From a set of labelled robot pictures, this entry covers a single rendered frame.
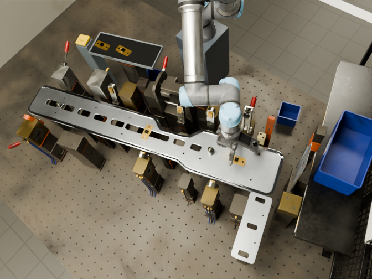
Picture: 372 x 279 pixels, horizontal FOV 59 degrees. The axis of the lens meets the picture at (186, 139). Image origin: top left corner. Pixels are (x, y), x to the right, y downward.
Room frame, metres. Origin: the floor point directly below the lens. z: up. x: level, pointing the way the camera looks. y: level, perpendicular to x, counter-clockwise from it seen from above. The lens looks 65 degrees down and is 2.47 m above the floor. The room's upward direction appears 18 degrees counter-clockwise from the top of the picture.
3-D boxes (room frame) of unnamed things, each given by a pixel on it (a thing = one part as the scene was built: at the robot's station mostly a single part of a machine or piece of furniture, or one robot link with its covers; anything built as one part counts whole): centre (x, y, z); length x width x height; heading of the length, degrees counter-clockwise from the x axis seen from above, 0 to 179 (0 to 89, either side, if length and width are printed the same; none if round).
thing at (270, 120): (0.56, -0.37, 0.95); 0.03 x 0.01 x 0.50; 52
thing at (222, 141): (0.52, -0.17, 1.25); 0.09 x 0.08 x 0.12; 52
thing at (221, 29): (1.20, -0.26, 0.90); 0.20 x 0.20 x 0.40; 33
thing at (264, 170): (0.79, 0.19, 1.00); 1.38 x 0.22 x 0.02; 52
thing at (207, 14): (1.20, -0.27, 1.27); 0.13 x 0.12 x 0.14; 72
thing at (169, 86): (0.89, -0.03, 0.94); 0.18 x 0.13 x 0.49; 52
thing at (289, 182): (0.33, -0.39, 0.85); 0.12 x 0.03 x 0.30; 142
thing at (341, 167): (0.35, -0.62, 1.09); 0.30 x 0.17 x 0.13; 134
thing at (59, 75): (1.29, 0.53, 0.88); 0.12 x 0.07 x 0.36; 142
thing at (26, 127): (1.00, 0.76, 0.88); 0.14 x 0.09 x 0.36; 142
